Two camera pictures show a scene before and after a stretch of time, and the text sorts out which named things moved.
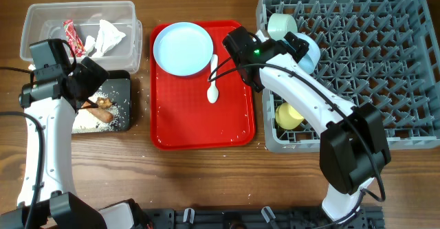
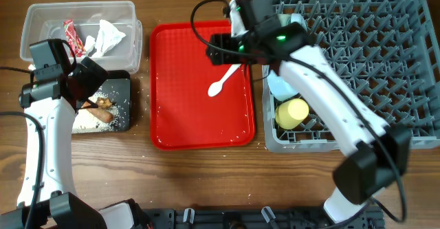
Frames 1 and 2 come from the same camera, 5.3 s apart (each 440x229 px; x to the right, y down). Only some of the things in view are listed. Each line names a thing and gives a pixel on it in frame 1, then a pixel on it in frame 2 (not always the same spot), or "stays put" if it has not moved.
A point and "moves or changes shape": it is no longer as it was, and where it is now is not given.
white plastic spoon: (213, 93) moves or changes shape
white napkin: (108, 36) stays put
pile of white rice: (84, 122) stays put
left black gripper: (94, 81) stays put
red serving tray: (212, 109) stays put
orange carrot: (101, 115) stays put
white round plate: (183, 49) moves or changes shape
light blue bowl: (309, 62) moves or changes shape
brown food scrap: (104, 102) stays put
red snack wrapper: (73, 39) stays put
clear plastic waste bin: (106, 31) stays put
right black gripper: (295, 44) → (221, 45)
